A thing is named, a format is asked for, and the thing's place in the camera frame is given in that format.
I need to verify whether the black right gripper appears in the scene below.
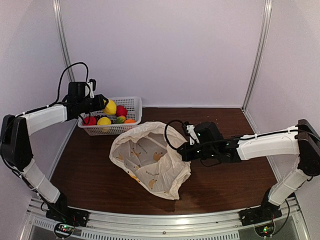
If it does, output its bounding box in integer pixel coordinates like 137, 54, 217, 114
177, 141, 217, 162

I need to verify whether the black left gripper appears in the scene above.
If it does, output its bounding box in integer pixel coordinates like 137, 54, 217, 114
77, 93, 108, 113

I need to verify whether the yellow lemon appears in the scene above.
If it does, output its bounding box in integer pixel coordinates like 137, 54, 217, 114
97, 117, 112, 126
102, 99, 117, 115

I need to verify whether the red apple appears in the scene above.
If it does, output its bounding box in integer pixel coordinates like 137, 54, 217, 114
115, 105, 128, 117

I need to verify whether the green yellow mango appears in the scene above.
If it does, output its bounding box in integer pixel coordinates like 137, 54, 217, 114
114, 115, 126, 124

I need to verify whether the orange fruit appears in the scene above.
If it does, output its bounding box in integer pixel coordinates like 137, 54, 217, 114
124, 119, 136, 124

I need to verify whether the banana print plastic bag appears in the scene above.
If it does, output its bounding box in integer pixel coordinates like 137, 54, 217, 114
109, 121, 191, 200

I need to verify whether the dark red grape bunch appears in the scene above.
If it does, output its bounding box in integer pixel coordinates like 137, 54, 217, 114
94, 115, 103, 121

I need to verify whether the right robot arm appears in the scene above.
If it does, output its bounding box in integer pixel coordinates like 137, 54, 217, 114
177, 119, 320, 221

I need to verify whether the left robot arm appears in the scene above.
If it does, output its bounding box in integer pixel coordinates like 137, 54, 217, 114
0, 79, 108, 222

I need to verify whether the white perforated plastic basket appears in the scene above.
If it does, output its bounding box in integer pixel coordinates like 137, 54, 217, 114
77, 96, 143, 136

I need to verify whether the right circuit board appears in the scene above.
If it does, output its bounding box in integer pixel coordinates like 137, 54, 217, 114
254, 223, 276, 238

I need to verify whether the circuit board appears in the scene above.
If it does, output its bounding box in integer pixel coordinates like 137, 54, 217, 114
254, 223, 276, 238
53, 222, 75, 239

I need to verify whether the left circuit board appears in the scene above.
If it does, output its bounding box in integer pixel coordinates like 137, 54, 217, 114
53, 222, 75, 239

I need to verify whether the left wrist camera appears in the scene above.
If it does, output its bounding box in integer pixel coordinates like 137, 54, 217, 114
85, 78, 97, 99

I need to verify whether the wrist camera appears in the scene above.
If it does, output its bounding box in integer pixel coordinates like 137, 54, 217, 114
85, 78, 97, 99
182, 121, 199, 145

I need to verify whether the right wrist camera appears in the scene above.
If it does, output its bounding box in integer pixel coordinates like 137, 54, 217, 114
182, 121, 199, 145

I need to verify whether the right black camera cable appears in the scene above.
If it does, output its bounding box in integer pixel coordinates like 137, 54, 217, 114
164, 119, 320, 168

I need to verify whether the black camera cable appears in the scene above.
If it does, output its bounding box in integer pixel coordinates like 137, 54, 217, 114
47, 62, 90, 107
164, 119, 320, 168

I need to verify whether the left black camera cable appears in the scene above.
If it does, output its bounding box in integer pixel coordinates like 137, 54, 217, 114
47, 62, 90, 107

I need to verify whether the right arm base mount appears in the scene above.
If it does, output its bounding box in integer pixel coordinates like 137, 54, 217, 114
238, 202, 282, 226

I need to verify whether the left aluminium corner post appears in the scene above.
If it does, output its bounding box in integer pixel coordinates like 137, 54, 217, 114
52, 0, 72, 67

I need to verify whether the aluminium corner post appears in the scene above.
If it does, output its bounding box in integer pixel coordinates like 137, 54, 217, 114
52, 0, 72, 67
241, 0, 273, 112

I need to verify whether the aluminium front rail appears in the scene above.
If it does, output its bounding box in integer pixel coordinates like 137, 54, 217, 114
19, 197, 311, 240

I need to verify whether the right aluminium corner post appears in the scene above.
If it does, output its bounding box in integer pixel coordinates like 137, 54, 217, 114
241, 0, 273, 112

